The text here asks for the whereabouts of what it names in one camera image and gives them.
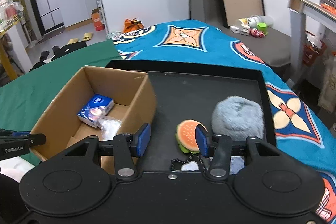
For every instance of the black heart fabric pouch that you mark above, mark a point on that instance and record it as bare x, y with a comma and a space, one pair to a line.
194, 162

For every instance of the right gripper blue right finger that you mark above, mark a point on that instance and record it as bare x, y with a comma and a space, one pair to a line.
204, 141

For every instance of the orange cardboard box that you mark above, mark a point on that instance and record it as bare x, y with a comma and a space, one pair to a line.
97, 20

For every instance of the blue denim fabric piece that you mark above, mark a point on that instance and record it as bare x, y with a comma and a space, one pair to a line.
237, 163

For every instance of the blue tissue pack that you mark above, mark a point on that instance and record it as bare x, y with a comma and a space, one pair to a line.
96, 107

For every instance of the grey desk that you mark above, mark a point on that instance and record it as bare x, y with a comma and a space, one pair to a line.
305, 16

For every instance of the black shallow tray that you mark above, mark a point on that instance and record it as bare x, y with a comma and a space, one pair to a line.
191, 91

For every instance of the yellow table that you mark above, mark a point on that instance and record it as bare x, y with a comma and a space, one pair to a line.
7, 47

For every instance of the green lidded cup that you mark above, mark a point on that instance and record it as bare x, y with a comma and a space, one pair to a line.
262, 27

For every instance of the white kitchen cabinet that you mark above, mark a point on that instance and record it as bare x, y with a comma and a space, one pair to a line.
76, 11

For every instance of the burger plush toy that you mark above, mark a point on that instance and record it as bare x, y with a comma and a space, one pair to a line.
185, 136

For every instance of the green cloth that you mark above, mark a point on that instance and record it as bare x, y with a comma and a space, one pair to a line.
48, 99

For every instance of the cream fleece blanket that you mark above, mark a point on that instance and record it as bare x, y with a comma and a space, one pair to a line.
15, 168

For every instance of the black laptop bag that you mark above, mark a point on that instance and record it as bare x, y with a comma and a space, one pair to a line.
66, 49

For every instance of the blue patterned blanket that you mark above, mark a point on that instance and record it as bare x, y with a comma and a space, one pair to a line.
299, 132

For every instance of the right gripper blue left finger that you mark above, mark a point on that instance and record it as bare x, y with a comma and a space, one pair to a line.
141, 140

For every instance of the orange bag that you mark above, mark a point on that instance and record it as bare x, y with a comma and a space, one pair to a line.
132, 25

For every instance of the grey fluffy plush ball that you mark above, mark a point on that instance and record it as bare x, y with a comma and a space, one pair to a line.
238, 118

